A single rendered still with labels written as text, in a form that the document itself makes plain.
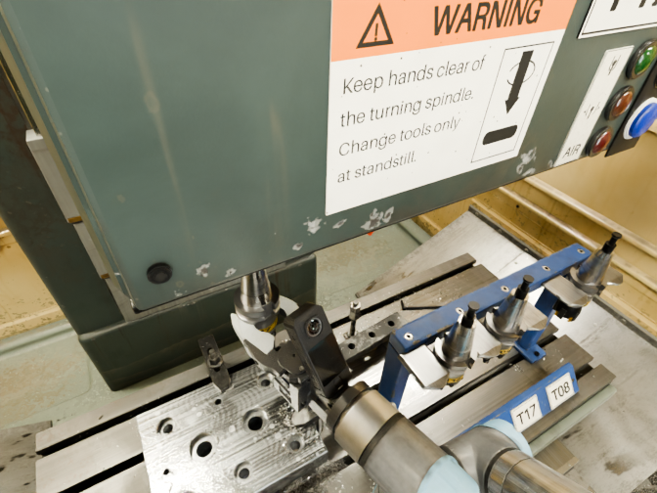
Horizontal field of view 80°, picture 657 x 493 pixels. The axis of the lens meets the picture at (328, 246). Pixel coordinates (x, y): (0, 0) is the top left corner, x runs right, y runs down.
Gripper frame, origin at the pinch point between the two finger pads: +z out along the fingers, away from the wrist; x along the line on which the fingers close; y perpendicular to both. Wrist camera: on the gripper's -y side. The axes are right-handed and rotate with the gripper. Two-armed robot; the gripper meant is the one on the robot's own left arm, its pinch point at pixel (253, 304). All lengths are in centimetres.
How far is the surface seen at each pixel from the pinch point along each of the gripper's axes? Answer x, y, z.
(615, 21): 12.7, -39.5, -25.5
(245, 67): -10.4, -39.4, -19.3
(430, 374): 14.6, 7.2, -22.5
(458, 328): 19.1, 0.4, -22.3
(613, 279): 56, 7, -35
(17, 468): -46, 64, 44
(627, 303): 94, 37, -42
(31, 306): -28, 59, 91
